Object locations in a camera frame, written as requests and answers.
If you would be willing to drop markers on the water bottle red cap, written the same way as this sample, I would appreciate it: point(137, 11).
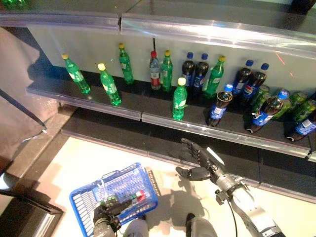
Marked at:
point(139, 196)
point(155, 74)

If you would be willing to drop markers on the dark diagonal bar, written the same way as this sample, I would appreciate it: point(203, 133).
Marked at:
point(22, 108)

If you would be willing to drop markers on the silver left robot leg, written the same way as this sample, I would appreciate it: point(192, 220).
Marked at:
point(135, 229)

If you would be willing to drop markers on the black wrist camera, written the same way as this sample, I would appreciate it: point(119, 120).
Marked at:
point(116, 224)
point(221, 197)

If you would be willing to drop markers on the green soda can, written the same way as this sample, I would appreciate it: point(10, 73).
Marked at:
point(284, 108)
point(259, 103)
point(263, 90)
point(297, 98)
point(304, 109)

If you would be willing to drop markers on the blue plastic shopping basket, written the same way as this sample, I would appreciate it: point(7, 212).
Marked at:
point(138, 180)

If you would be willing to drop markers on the large green Sprite bottle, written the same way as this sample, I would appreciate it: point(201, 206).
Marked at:
point(21, 4)
point(10, 3)

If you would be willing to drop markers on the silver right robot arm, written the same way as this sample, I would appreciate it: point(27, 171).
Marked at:
point(249, 209)

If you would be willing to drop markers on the grey shelf board clear rail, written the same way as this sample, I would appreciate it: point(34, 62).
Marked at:
point(61, 19)
point(197, 27)

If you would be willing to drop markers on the black side cabinet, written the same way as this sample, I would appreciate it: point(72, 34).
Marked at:
point(19, 222)

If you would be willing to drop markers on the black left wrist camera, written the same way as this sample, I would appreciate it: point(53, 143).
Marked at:
point(116, 224)

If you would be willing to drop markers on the pinkish brown curtain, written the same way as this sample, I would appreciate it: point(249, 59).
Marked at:
point(14, 74)

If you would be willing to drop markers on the silver right robot leg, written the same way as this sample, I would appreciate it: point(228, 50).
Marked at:
point(203, 229)

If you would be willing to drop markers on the black shelf board clear rail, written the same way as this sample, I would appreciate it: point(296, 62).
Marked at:
point(49, 86)
point(197, 116)
point(312, 156)

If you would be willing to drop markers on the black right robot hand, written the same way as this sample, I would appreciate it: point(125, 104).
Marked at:
point(203, 158)

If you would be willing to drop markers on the green Sprite bottle yellow cap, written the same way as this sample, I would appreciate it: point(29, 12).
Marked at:
point(179, 101)
point(214, 79)
point(77, 76)
point(166, 74)
point(126, 66)
point(109, 198)
point(109, 86)

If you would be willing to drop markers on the silver robot leg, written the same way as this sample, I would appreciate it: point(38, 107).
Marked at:
point(135, 229)
point(203, 229)

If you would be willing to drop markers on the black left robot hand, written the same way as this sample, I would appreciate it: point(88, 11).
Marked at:
point(103, 213)

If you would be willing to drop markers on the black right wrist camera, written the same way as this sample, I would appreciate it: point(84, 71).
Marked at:
point(221, 197)

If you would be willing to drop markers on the black right robot foot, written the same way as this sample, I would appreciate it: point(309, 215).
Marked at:
point(189, 218)

